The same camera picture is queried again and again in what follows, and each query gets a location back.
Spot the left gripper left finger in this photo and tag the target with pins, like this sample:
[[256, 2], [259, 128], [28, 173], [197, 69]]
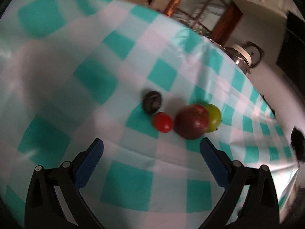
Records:
[[42, 207]]

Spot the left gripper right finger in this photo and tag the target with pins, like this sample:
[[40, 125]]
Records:
[[260, 208]]

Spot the green apple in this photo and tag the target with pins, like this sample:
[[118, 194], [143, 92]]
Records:
[[215, 117]]

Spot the dark red apple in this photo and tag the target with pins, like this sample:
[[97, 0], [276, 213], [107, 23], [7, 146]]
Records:
[[192, 121]]

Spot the red tomato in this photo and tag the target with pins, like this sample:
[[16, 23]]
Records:
[[162, 122]]

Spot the dark wrinkled fruit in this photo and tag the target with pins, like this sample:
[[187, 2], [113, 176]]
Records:
[[151, 102]]

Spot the black wok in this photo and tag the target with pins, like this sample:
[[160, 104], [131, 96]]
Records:
[[297, 143]]

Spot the teal pink checkered tablecloth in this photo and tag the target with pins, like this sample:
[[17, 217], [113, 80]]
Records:
[[76, 70]]

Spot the steel pot with white lid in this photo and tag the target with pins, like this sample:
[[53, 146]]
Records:
[[240, 56]]

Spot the round wall gauge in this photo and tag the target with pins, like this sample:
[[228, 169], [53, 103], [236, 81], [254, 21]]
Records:
[[255, 52]]

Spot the brown wooden window frame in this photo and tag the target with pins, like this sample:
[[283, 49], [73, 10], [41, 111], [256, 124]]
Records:
[[202, 7]]

